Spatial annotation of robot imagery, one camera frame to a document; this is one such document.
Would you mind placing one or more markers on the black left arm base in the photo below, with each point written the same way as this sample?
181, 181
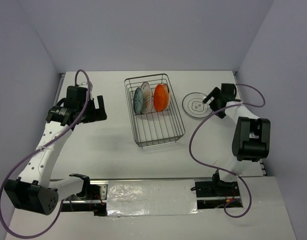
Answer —
95, 201

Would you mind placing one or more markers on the orange bowl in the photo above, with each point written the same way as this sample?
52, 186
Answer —
159, 98

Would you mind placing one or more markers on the wire dish rack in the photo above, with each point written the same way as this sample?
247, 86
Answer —
154, 128

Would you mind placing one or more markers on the blue patterned plate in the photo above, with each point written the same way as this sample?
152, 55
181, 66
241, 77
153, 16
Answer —
138, 101

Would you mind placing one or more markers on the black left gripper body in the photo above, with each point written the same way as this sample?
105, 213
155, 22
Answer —
92, 114

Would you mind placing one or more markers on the cream plate black flower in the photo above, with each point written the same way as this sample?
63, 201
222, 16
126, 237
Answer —
167, 96

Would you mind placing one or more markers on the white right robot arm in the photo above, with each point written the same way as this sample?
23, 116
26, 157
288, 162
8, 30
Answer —
251, 138

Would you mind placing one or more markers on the white plate red sunburst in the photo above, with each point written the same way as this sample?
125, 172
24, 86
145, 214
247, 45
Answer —
147, 97

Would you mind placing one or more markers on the white plate grey flower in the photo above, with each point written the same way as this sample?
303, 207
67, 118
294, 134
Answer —
193, 105

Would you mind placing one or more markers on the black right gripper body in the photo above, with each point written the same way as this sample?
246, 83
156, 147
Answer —
214, 103

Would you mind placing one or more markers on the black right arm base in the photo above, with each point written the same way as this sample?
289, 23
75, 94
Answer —
210, 197

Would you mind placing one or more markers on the aluminium table edge rail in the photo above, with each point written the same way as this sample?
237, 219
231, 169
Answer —
255, 169

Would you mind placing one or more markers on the silver foil tape patch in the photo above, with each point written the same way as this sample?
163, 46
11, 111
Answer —
151, 198

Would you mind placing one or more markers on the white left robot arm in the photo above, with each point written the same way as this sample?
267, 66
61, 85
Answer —
33, 190

